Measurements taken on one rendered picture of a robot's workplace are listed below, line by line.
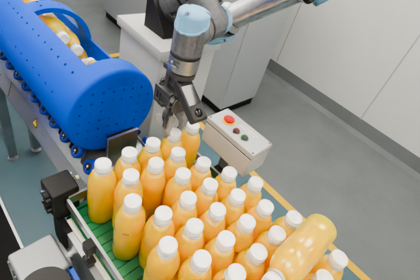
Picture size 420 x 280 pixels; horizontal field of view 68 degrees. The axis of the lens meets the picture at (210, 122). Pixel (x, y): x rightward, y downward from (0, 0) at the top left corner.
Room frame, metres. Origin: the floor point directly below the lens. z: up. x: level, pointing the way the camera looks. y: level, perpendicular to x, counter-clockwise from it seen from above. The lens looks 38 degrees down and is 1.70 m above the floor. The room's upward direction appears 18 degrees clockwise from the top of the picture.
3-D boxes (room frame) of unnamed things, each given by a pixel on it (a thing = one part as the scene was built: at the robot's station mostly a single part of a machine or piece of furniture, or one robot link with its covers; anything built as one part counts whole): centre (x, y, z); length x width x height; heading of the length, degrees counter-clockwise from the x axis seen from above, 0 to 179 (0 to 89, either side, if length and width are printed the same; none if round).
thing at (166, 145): (0.66, 0.09, 1.00); 0.07 x 0.07 x 0.19
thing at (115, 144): (0.66, 0.24, 0.99); 0.10 x 0.02 x 0.12; 145
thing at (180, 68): (0.67, 0.11, 1.33); 0.08 x 0.08 x 0.05
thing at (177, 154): (0.59, 0.06, 1.10); 0.04 x 0.04 x 0.02
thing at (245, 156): (0.77, -0.10, 1.05); 0.20 x 0.10 x 0.10; 55
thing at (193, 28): (0.67, 0.10, 1.40); 0.09 x 0.08 x 0.11; 160
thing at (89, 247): (0.35, 0.18, 0.94); 0.03 x 0.02 x 0.08; 55
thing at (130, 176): (0.47, 0.14, 1.10); 0.04 x 0.04 x 0.02
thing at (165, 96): (0.68, 0.11, 1.25); 0.09 x 0.08 x 0.12; 55
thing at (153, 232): (0.40, 0.04, 1.00); 0.07 x 0.07 x 0.19
